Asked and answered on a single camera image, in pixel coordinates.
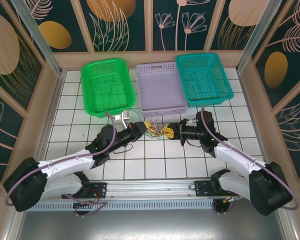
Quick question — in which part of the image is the lavender plastic basket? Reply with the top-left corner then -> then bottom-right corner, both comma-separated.
135,61 -> 190,119

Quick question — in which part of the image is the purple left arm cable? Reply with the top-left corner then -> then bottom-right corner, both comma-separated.
5,112 -> 117,218

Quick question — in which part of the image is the teal plastic basket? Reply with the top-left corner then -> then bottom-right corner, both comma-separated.
174,52 -> 235,108

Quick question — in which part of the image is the green plastic basket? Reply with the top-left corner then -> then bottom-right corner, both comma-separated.
80,57 -> 137,119

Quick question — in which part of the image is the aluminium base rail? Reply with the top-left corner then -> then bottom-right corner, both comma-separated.
89,180 -> 216,201

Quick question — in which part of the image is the slotted grey cable duct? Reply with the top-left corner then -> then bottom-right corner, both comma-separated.
29,199 -> 217,212

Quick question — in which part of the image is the thin black camera cable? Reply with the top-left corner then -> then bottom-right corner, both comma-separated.
111,142 -> 134,155
183,138 -> 203,148

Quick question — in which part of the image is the aluminium frame post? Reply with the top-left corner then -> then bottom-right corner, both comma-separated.
9,0 -> 67,77
236,0 -> 283,73

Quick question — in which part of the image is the thin black left camera cable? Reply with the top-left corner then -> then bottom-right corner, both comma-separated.
111,142 -> 134,155

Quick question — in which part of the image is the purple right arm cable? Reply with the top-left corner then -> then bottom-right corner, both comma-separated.
200,107 -> 299,216

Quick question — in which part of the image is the aluminium side rail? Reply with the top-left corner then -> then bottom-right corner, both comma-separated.
3,70 -> 67,240
236,69 -> 300,240

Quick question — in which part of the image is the grey metal sheet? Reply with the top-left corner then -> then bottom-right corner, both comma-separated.
14,209 -> 291,240

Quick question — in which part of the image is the black round cable grommet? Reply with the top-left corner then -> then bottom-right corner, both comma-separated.
73,205 -> 91,218
212,199 -> 231,216

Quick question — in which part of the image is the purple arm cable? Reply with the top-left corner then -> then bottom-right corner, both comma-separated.
5,112 -> 117,218
200,107 -> 299,216

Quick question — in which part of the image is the thin black right camera cable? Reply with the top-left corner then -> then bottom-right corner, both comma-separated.
183,138 -> 203,148

